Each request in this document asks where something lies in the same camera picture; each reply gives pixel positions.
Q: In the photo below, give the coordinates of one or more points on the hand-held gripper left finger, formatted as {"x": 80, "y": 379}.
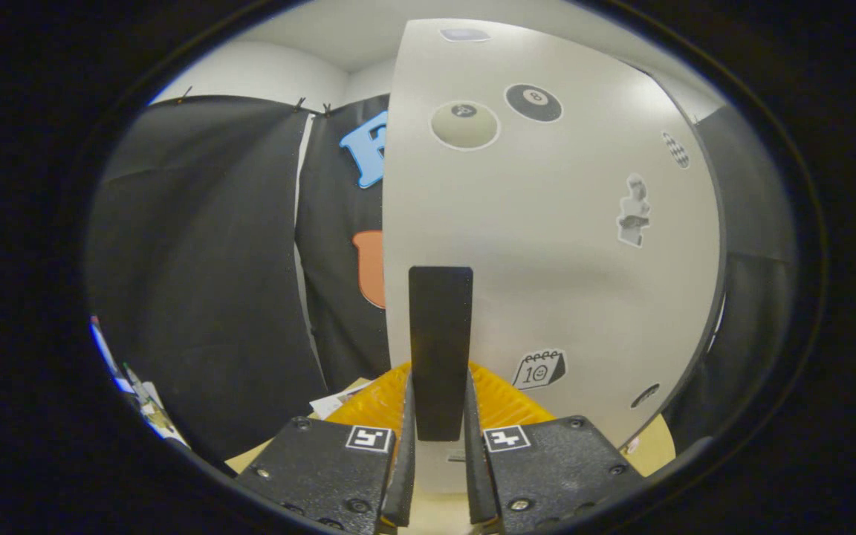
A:
{"x": 402, "y": 461}

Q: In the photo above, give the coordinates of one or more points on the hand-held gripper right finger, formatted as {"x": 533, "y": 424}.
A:
{"x": 476, "y": 461}

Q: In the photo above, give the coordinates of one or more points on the grey shoe cabinet door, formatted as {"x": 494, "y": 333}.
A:
{"x": 562, "y": 260}

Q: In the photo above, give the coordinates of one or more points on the white black box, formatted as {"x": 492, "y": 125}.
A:
{"x": 335, "y": 401}

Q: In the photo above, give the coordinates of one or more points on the white cluttered side table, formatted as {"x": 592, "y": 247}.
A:
{"x": 160, "y": 423}

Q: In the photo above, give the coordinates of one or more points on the black backdrop cloth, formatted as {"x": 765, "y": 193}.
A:
{"x": 198, "y": 260}

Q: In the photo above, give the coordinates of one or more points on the blue printed poster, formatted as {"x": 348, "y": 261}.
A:
{"x": 108, "y": 357}

